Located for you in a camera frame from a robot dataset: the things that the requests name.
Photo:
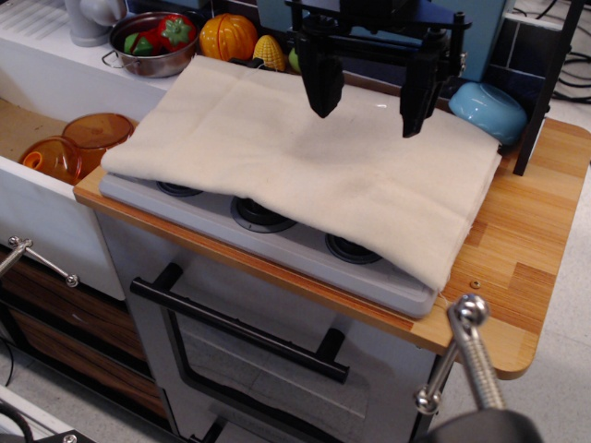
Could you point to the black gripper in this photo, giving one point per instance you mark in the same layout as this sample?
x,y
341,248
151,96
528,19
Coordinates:
x,y
426,38

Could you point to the cream folded cloth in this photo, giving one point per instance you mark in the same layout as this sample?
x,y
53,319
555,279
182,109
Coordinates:
x,y
251,133

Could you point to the green toy fruit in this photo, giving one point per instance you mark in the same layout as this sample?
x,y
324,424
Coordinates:
x,y
294,61

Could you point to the yellow toy corn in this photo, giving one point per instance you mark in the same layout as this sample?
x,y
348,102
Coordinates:
x,y
270,53

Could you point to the light blue bowl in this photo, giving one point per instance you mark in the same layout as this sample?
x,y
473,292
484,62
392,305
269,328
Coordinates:
x,y
491,110

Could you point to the orange toy pumpkin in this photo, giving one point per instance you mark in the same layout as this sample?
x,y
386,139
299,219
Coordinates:
x,y
228,36

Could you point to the red toy strawberry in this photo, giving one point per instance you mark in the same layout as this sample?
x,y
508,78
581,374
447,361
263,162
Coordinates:
x,y
176,32

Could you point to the grey toy stove top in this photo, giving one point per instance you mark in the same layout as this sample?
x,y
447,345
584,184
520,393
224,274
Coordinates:
x,y
244,223

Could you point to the steel pot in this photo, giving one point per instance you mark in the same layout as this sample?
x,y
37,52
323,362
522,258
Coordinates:
x,y
161,64

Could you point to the green toy pepper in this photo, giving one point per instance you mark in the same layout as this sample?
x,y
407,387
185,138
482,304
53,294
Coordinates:
x,y
138,44

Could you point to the metal clamp screw right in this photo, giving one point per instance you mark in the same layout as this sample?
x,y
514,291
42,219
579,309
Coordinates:
x,y
465,317

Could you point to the metal clamp screw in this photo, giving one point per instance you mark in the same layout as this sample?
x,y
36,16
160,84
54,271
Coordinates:
x,y
465,317
22,247

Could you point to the orange plastic cup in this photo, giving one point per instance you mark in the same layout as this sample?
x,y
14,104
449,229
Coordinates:
x,y
94,134

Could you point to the grey toy faucet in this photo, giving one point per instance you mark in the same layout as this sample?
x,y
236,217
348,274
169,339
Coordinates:
x,y
91,21

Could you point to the white toy oven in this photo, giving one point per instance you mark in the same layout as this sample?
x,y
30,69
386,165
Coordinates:
x,y
204,373

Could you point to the white sink basin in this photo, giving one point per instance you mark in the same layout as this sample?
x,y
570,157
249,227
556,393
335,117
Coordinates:
x,y
46,82

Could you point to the orange plastic bowl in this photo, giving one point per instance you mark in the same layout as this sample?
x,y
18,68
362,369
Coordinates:
x,y
54,156

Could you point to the wooden drawer cabinet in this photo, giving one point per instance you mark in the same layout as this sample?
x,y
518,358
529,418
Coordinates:
x,y
81,333

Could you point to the metal clamp screw left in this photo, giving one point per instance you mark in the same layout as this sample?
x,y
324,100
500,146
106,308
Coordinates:
x,y
22,247

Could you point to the black vertical stand post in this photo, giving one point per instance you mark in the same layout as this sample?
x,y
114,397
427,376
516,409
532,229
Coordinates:
x,y
558,56

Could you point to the black oven door handle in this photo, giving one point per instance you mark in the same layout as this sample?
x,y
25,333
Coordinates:
x,y
322,361

